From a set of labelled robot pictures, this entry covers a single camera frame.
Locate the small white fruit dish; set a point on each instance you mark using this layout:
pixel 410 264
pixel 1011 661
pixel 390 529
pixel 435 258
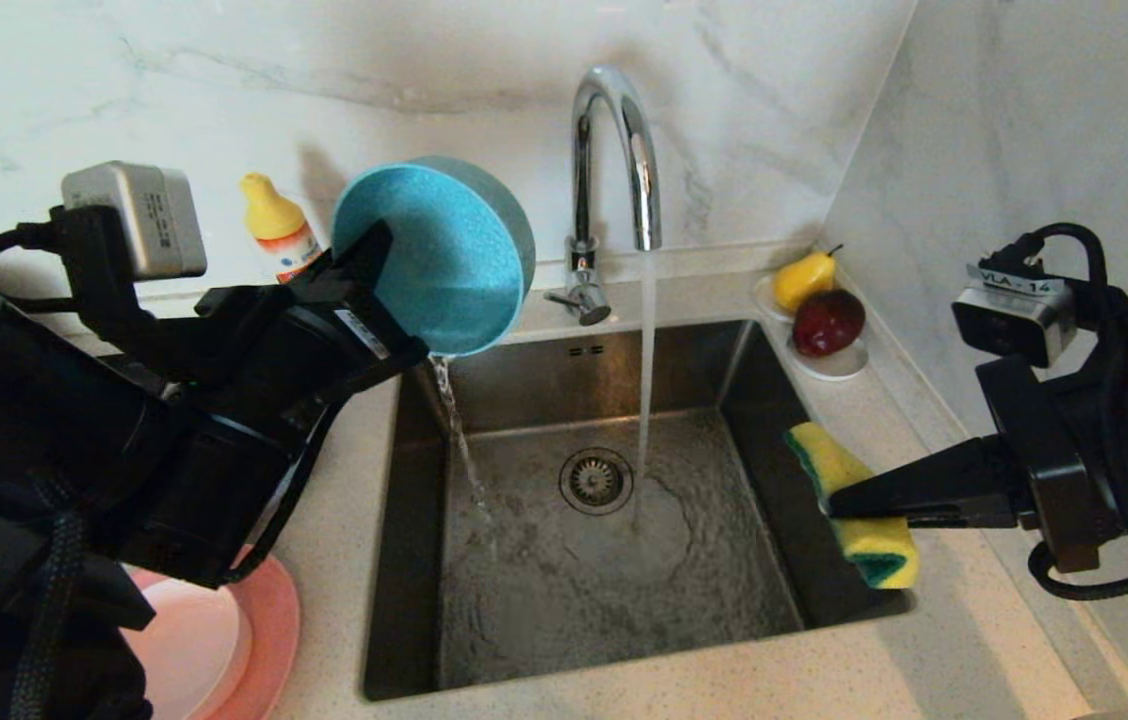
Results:
pixel 832 368

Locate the yellow fish-shaped sponge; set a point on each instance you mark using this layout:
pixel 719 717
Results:
pixel 829 460

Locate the large salmon pink plate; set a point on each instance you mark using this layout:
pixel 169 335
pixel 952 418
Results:
pixel 274 620

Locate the dark red apple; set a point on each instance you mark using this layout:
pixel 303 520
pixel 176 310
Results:
pixel 828 323

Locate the chrome gooseneck faucet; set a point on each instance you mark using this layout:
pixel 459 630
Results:
pixel 581 190

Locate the orange yellow-capped detergent bottle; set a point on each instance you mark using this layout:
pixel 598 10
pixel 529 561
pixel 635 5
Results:
pixel 274 225

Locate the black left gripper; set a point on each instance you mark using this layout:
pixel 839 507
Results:
pixel 294 340

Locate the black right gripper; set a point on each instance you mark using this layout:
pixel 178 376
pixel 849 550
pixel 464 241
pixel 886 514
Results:
pixel 1049 470

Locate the round metal drain strainer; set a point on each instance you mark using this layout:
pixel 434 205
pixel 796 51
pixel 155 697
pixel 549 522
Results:
pixel 595 481

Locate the teal bowl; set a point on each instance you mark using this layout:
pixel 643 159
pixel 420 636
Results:
pixel 454 260

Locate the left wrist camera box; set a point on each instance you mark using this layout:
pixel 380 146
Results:
pixel 139 215

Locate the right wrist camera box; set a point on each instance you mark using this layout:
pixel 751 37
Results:
pixel 1014 315

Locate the yellow pear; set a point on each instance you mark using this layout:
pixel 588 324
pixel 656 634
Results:
pixel 802 282

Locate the small pale pink plate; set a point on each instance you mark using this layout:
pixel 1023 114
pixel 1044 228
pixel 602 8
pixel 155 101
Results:
pixel 194 650

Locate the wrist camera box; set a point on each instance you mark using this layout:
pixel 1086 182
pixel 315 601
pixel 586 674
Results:
pixel 139 215
pixel 1014 315

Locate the stainless steel sink basin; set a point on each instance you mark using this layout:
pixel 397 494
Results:
pixel 544 600

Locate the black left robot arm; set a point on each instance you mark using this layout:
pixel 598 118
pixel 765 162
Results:
pixel 44 440

